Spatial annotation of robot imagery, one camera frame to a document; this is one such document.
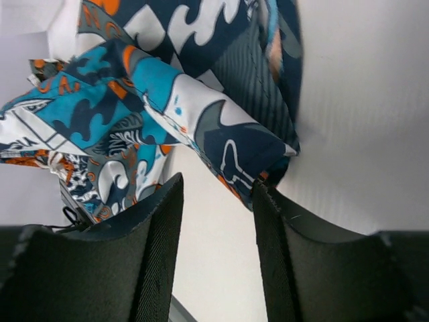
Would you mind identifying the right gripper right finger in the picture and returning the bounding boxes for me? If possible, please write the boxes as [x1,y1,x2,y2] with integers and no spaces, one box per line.
[253,180,428,321]

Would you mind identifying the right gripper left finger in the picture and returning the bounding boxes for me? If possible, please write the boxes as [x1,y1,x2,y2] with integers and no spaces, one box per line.
[1,174,184,321]

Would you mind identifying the blue orange patterned shorts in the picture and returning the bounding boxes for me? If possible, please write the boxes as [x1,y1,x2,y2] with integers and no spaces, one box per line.
[1,1,302,223]

